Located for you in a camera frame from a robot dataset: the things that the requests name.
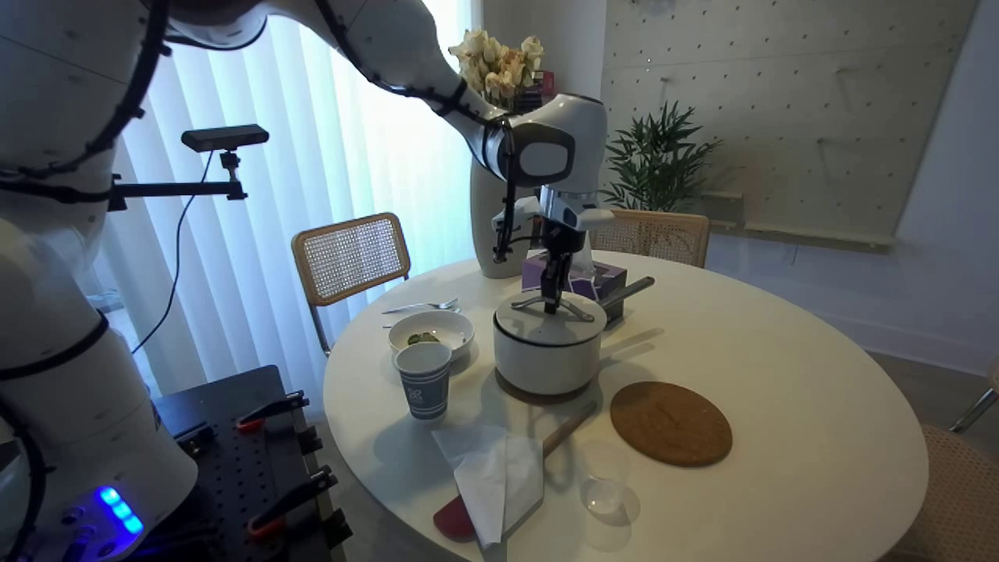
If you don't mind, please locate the round wooden trivet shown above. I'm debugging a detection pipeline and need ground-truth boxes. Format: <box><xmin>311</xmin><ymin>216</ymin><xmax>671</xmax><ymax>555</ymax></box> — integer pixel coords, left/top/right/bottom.
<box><xmin>609</xmin><ymin>380</ymin><xmax>734</xmax><ymax>468</ymax></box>

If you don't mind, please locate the woven chair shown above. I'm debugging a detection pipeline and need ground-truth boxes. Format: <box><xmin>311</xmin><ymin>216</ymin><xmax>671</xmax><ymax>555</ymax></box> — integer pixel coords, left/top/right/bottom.
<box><xmin>590</xmin><ymin>210</ymin><xmax>709</xmax><ymax>264</ymax></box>
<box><xmin>292</xmin><ymin>212</ymin><xmax>412</xmax><ymax>349</ymax></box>

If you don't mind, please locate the green potted plant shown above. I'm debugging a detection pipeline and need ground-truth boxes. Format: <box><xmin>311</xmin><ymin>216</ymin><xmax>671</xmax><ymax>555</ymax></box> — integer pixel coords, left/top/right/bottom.
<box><xmin>605</xmin><ymin>104</ymin><xmax>711</xmax><ymax>212</ymax></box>

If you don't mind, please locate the red spatula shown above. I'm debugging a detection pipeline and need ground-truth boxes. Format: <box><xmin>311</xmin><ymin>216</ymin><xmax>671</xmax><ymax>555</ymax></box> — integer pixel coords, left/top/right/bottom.
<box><xmin>435</xmin><ymin>496</ymin><xmax>476</xmax><ymax>541</ymax></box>

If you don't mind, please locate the silver spoon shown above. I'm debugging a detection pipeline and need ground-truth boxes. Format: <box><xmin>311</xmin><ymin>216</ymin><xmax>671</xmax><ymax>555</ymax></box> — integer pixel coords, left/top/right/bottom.
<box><xmin>381</xmin><ymin>299</ymin><xmax>459</xmax><ymax>317</ymax></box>

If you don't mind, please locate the small clear glass dish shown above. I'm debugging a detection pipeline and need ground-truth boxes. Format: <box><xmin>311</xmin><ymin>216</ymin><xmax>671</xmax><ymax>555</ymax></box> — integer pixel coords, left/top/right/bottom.
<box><xmin>580</xmin><ymin>478</ymin><xmax>639</xmax><ymax>528</ymax></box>

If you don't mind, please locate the white bowl with greens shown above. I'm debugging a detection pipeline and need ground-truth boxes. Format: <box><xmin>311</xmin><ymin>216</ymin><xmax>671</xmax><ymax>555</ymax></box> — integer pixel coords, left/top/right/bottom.
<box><xmin>386</xmin><ymin>313</ymin><xmax>476</xmax><ymax>358</ymax></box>

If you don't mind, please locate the tall white ribbed vase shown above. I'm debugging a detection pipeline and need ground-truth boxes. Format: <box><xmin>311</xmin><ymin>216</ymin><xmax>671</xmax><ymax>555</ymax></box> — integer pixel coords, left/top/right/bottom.
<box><xmin>468</xmin><ymin>168</ymin><xmax>530</xmax><ymax>278</ymax></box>

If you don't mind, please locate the purple tissue box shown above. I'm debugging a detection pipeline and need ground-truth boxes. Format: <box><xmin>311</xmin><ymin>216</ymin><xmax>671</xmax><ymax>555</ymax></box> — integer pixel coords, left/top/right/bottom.
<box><xmin>523</xmin><ymin>250</ymin><xmax>627</xmax><ymax>303</ymax></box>

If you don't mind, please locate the white cloth napkin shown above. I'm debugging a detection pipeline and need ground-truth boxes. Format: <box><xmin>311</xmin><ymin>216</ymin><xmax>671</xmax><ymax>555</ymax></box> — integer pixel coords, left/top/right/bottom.
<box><xmin>435</xmin><ymin>423</ymin><xmax>544</xmax><ymax>546</ymax></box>

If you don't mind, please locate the white pot with handle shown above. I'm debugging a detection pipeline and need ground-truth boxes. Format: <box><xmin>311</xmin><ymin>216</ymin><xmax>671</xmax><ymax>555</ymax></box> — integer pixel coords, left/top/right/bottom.
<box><xmin>494</xmin><ymin>278</ymin><xmax>654</xmax><ymax>397</ymax></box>

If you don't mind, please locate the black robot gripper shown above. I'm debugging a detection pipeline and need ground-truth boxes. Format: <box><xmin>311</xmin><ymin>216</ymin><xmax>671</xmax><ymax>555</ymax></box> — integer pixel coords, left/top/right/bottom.
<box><xmin>533</xmin><ymin>217</ymin><xmax>588</xmax><ymax>316</ymax></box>

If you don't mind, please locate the blue striped paper cup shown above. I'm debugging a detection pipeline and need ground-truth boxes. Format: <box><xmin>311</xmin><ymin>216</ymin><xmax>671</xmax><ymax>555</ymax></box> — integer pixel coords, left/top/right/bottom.
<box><xmin>394</xmin><ymin>344</ymin><xmax>454</xmax><ymax>422</ymax></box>

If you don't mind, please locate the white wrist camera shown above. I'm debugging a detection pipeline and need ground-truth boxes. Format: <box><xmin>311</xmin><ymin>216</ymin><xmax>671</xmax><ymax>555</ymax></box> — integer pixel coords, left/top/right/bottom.
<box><xmin>540</xmin><ymin>189</ymin><xmax>616</xmax><ymax>231</ymax></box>

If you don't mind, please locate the woven back chair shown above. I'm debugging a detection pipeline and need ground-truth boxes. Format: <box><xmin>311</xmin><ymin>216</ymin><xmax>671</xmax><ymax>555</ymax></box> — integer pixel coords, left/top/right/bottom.
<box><xmin>292</xmin><ymin>212</ymin><xmax>412</xmax><ymax>349</ymax></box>

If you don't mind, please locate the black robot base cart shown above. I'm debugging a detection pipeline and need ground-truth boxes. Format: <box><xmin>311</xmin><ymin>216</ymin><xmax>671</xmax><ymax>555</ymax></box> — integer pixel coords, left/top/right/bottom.
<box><xmin>129</xmin><ymin>366</ymin><xmax>354</xmax><ymax>562</ymax></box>

